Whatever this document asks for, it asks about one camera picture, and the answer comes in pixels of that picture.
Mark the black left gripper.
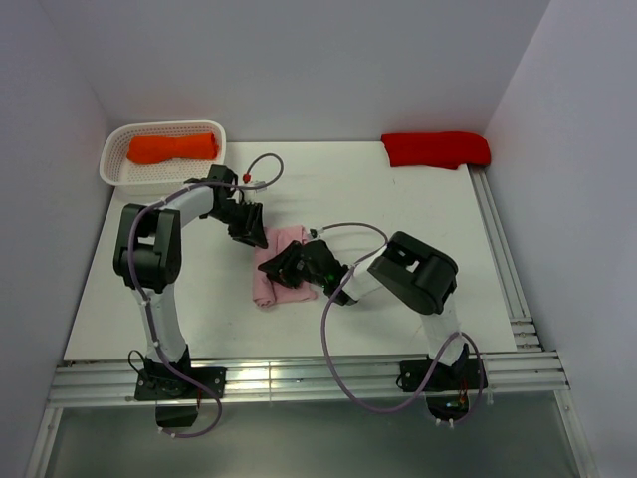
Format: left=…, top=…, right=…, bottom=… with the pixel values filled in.
left=207, top=200, right=268, bottom=248

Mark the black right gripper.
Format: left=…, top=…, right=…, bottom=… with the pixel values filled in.
left=258, top=240, right=327, bottom=289

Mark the pink t shirt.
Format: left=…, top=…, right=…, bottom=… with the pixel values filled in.
left=252, top=225, right=318, bottom=310

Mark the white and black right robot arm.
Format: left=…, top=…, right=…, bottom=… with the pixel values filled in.
left=258, top=231, right=469, bottom=388

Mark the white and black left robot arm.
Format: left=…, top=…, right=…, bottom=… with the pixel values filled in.
left=112, top=165, right=268, bottom=401

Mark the white perforated plastic basket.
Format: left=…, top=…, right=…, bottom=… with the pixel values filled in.
left=100, top=120, right=227, bottom=195

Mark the rolled orange t shirt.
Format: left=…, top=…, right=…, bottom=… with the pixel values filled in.
left=126, top=133, right=219, bottom=165

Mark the folded red t shirt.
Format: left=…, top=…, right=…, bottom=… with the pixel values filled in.
left=381, top=131, right=492, bottom=170

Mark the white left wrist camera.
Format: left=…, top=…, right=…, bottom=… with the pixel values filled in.
left=247, top=181, right=268, bottom=193

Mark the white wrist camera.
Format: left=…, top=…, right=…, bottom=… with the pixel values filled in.
left=309, top=226, right=328, bottom=239
left=247, top=181, right=268, bottom=193

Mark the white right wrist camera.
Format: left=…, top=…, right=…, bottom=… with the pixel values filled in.
left=309, top=226, right=328, bottom=239

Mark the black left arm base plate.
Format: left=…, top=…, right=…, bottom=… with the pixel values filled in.
left=133, top=366, right=227, bottom=401

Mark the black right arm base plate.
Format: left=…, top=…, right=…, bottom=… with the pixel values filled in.
left=396, top=358, right=489, bottom=392

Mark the aluminium right side rail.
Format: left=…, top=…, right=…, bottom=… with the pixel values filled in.
left=469, top=166, right=543, bottom=352

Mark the aluminium front rail frame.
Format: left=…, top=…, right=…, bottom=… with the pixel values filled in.
left=26, top=349, right=599, bottom=477

